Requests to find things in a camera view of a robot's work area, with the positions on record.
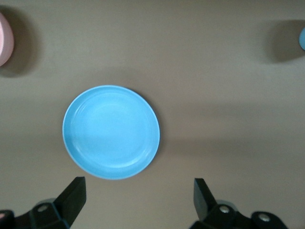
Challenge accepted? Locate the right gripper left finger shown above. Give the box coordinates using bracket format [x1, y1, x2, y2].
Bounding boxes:
[0, 176, 87, 229]

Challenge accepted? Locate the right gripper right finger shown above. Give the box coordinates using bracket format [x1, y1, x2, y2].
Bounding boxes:
[190, 177, 289, 229]

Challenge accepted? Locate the blue plate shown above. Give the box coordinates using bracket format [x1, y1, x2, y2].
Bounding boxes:
[62, 85, 161, 180]

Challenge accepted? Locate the brown table cover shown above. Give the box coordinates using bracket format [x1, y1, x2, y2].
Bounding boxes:
[0, 0, 305, 229]

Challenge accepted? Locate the small pink bowl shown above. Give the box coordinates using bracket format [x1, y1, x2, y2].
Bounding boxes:
[0, 11, 15, 67]

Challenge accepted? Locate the blue cup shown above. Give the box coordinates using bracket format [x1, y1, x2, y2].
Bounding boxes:
[298, 26, 305, 51]

